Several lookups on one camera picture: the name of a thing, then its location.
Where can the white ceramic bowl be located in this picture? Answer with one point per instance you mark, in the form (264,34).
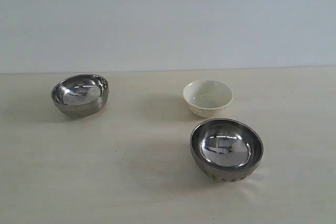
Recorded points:
(207,98)

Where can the ribbed stainless steel bowl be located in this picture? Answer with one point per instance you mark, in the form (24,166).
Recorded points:
(225,149)

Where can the smooth stainless steel bowl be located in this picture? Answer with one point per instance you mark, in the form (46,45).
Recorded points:
(81,95)

